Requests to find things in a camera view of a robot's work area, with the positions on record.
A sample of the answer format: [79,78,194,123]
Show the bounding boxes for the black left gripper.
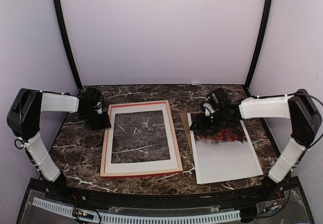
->
[79,108,111,130]

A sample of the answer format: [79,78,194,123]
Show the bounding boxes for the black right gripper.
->
[190,108,227,134]

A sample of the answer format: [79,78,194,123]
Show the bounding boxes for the brown cardboard backing board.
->
[180,113,191,146]

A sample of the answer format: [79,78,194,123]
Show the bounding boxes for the red forest photo print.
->
[190,121,263,184]

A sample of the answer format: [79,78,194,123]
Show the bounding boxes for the clear acrylic sheet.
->
[111,110,171,163]

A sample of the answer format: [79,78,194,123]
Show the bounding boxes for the white mat board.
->
[103,102,180,175]

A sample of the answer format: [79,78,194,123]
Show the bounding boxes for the red wooden picture frame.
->
[99,99,184,178]

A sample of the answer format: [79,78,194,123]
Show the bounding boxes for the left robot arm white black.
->
[7,88,111,202]

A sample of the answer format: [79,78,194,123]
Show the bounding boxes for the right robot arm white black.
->
[190,88,322,201]

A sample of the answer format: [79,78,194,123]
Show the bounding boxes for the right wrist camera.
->
[201,101,215,116]

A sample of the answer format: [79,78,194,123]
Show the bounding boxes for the black front rail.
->
[21,179,298,210]

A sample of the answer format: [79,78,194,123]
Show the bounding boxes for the white slotted cable duct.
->
[32,197,241,223]

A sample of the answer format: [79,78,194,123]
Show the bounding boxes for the left black corner post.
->
[53,0,83,90]

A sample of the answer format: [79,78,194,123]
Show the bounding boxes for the black corner post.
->
[244,0,272,90]
[53,0,83,90]

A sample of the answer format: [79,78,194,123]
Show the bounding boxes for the right black corner post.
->
[244,0,272,90]

